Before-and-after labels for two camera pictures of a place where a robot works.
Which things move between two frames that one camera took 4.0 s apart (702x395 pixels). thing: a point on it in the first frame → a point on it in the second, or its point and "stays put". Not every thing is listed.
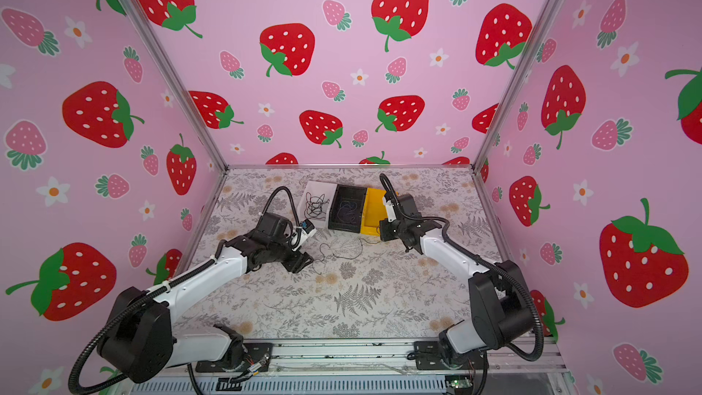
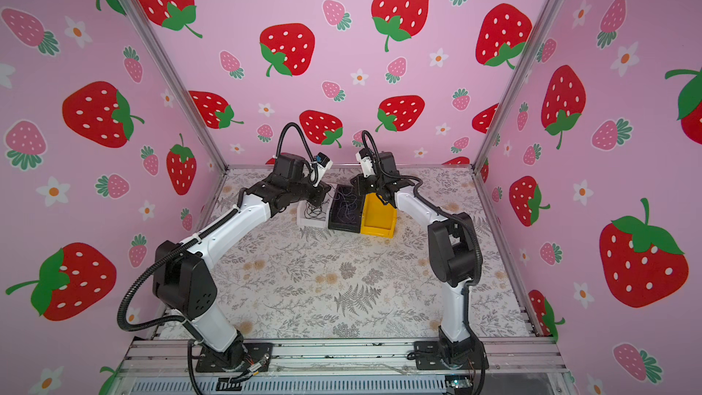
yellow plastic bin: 374,212 stays put
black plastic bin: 346,209 stays put
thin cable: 313,206 stays put
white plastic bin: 315,206 stays put
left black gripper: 299,261 → 320,190
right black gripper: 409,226 → 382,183
